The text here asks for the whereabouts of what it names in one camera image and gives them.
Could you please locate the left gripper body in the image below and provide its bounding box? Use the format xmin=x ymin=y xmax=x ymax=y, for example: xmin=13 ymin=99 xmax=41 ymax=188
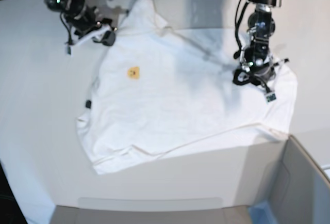
xmin=234 ymin=50 xmax=289 ymax=103

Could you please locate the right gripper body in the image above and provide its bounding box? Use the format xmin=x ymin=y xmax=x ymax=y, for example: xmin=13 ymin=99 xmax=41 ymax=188
xmin=61 ymin=6 xmax=113 ymax=55

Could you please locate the white printed t-shirt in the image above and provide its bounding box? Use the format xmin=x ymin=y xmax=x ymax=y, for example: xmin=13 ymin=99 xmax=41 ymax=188
xmin=77 ymin=0 xmax=298 ymax=174

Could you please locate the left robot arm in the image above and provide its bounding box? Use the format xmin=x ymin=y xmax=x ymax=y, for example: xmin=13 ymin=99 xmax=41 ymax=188
xmin=233 ymin=0 xmax=289 ymax=103

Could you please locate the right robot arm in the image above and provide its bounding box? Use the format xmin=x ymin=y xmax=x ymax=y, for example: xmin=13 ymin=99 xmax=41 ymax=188
xmin=44 ymin=0 xmax=116 ymax=55

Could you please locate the grey bin right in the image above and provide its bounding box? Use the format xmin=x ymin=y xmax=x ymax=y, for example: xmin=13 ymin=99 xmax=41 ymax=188
xmin=232 ymin=128 xmax=329 ymax=223

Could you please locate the grey front tray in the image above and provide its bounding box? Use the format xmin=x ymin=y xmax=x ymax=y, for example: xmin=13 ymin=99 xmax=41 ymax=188
xmin=50 ymin=198 xmax=252 ymax=223

